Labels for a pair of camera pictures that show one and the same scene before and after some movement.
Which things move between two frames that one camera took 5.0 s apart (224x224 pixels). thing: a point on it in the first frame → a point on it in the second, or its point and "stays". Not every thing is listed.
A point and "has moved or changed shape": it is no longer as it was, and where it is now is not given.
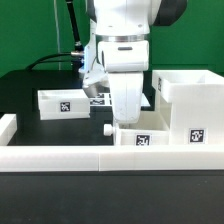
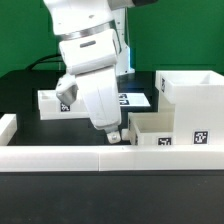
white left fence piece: [8, 127] stays
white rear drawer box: [59, 104] stays
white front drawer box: [150, 130] has moved or changed shape
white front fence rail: [111, 158] stays
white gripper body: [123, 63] → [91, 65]
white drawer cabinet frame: [191, 104] has moved or changed shape
